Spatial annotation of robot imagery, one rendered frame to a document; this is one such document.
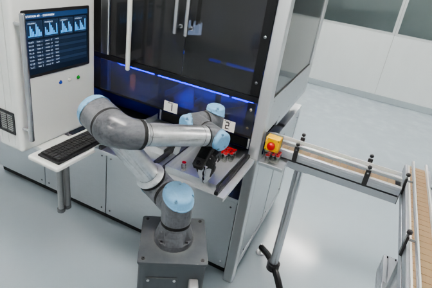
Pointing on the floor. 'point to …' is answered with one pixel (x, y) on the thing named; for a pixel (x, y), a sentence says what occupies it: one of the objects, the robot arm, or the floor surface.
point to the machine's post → (263, 110)
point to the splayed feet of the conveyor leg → (270, 265)
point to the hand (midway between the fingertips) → (203, 181)
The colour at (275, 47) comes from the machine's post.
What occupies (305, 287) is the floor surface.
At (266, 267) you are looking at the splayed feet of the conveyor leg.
